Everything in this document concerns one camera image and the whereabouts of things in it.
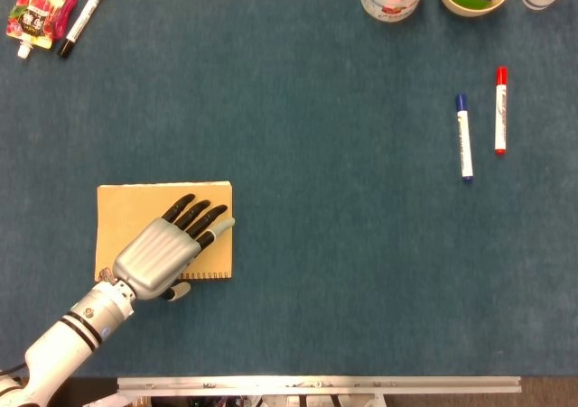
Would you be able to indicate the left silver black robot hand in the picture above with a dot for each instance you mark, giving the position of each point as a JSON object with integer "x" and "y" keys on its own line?
{"x": 153, "y": 258}

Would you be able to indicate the tan spiral notebook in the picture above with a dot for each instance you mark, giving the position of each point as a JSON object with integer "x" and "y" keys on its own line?
{"x": 131, "y": 213}

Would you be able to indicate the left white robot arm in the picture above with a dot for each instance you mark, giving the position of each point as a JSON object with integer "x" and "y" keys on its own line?
{"x": 58, "y": 339}

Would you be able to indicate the blue felt table cloth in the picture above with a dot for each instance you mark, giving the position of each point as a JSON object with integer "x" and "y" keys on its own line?
{"x": 316, "y": 199}

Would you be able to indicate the white marker with black cap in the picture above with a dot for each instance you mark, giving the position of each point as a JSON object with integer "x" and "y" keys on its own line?
{"x": 83, "y": 19}

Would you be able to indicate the red fruit jelly pouch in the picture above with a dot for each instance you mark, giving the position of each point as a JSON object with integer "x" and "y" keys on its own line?
{"x": 38, "y": 14}

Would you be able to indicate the white marker with blue cap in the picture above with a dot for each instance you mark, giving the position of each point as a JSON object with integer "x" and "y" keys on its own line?
{"x": 464, "y": 141}

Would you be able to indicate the white marker with red cap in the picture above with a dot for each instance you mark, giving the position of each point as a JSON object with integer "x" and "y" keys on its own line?
{"x": 500, "y": 113}

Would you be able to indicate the aluminium profile rail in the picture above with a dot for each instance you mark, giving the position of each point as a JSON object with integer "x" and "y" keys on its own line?
{"x": 316, "y": 384}

